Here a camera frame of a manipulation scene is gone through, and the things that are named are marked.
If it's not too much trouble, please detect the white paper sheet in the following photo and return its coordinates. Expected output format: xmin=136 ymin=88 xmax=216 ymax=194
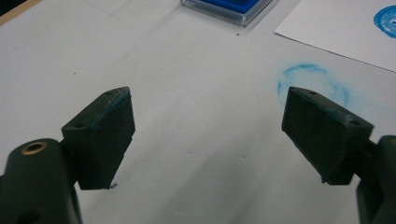
xmin=274 ymin=0 xmax=396 ymax=74

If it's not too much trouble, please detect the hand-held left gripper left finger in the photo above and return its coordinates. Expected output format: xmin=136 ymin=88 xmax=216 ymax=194
xmin=61 ymin=86 xmax=136 ymax=191

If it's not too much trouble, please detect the wooden table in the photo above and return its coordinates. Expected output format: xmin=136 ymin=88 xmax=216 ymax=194
xmin=0 ymin=0 xmax=43 ymax=28

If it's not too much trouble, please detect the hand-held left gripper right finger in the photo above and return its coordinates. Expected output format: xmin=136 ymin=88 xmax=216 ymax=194
xmin=281 ymin=86 xmax=375 ymax=187

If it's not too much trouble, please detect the large white board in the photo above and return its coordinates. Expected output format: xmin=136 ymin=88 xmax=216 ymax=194
xmin=0 ymin=0 xmax=396 ymax=224

